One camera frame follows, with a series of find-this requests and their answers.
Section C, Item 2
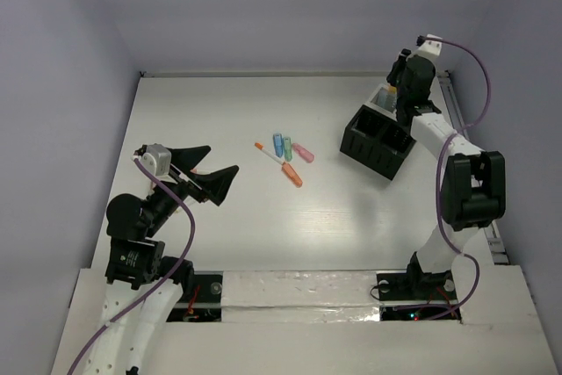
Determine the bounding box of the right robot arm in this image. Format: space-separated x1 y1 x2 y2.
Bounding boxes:
387 35 506 298

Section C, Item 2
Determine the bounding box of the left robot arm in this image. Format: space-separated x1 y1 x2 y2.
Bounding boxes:
76 144 239 374

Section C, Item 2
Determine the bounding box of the orange tipped white pen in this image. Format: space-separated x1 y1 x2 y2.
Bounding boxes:
254 142 285 166

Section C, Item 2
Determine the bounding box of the black and white organizer box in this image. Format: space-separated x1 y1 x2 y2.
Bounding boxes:
340 83 415 180

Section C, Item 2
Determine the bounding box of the light blue highlighter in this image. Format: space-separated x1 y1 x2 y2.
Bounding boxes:
273 133 285 157

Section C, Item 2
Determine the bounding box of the green highlighter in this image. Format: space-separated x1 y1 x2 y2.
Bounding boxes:
283 136 292 162

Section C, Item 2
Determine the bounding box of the white foam front board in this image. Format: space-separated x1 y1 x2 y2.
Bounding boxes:
76 265 556 374

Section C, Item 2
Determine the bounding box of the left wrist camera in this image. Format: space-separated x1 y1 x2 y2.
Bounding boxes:
133 143 172 179

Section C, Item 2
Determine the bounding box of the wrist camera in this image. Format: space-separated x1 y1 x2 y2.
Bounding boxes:
133 143 172 179
413 34 443 61

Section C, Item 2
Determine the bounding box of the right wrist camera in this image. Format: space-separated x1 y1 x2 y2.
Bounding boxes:
413 34 443 61

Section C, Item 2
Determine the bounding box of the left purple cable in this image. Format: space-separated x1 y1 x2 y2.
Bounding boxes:
65 157 198 375

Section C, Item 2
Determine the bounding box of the purple cable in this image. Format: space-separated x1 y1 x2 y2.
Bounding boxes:
434 40 492 320
65 157 198 375

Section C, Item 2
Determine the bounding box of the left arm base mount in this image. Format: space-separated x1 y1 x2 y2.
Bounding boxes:
167 271 223 323

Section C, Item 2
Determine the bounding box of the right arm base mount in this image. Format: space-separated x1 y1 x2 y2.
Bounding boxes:
369 271 461 321

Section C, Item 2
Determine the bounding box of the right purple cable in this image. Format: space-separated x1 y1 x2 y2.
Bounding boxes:
434 40 492 320

